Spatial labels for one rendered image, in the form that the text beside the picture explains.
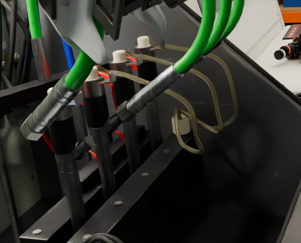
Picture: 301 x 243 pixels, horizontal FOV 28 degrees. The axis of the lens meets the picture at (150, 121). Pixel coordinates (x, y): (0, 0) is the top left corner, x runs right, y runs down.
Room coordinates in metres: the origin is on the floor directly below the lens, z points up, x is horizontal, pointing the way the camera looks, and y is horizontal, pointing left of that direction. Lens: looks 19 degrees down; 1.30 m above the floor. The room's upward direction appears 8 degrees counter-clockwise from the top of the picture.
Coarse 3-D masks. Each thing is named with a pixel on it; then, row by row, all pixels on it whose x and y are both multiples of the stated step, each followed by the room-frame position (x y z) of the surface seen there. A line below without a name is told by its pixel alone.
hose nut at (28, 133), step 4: (24, 124) 0.51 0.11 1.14; (28, 124) 0.51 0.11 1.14; (20, 128) 0.52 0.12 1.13; (24, 128) 0.51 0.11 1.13; (28, 128) 0.51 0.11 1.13; (24, 132) 0.51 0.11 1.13; (28, 132) 0.51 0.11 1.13; (32, 132) 0.51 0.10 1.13; (36, 132) 0.51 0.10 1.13; (40, 132) 0.51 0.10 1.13; (24, 136) 0.52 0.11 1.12; (28, 136) 0.51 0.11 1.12; (32, 136) 0.51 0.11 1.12; (36, 136) 0.51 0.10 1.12; (40, 136) 0.51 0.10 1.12; (36, 140) 0.52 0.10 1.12
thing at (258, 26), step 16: (192, 0) 1.05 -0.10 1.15; (256, 0) 1.39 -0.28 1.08; (272, 0) 1.51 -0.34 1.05; (256, 16) 1.35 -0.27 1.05; (272, 16) 1.47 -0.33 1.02; (240, 32) 1.22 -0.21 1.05; (256, 32) 1.31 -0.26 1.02; (272, 32) 1.44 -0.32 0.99; (240, 48) 1.19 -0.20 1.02; (256, 48) 1.30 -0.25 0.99
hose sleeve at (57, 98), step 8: (64, 80) 0.46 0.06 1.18; (56, 88) 0.47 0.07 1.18; (64, 88) 0.46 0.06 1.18; (80, 88) 0.47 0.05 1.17; (48, 96) 0.48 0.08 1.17; (56, 96) 0.47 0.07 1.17; (64, 96) 0.47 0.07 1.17; (72, 96) 0.47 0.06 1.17; (40, 104) 0.49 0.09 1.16; (48, 104) 0.48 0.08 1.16; (56, 104) 0.47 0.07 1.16; (64, 104) 0.47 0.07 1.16; (40, 112) 0.49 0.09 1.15; (48, 112) 0.48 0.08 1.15; (56, 112) 0.48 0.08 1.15; (32, 120) 0.50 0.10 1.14; (40, 120) 0.49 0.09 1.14; (48, 120) 0.49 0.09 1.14; (32, 128) 0.51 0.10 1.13; (40, 128) 0.50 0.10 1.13
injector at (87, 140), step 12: (60, 120) 0.61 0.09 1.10; (72, 120) 0.62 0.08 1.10; (60, 132) 0.61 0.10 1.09; (72, 132) 0.62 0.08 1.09; (60, 144) 0.61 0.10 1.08; (72, 144) 0.61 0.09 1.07; (84, 144) 0.61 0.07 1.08; (60, 156) 0.61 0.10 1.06; (72, 156) 0.61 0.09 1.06; (72, 168) 0.62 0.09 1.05; (72, 180) 0.61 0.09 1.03; (72, 192) 0.62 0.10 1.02; (72, 204) 0.62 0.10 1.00; (72, 216) 0.62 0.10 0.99; (84, 216) 0.62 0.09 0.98
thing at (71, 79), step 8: (96, 24) 0.43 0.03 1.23; (104, 32) 0.44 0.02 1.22; (80, 56) 0.44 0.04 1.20; (88, 56) 0.44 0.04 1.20; (80, 64) 0.44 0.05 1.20; (88, 64) 0.44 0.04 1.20; (72, 72) 0.45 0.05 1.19; (80, 72) 0.45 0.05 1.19; (88, 72) 0.45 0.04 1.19; (72, 80) 0.46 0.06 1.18; (80, 80) 0.45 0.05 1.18; (72, 88) 0.46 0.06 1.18
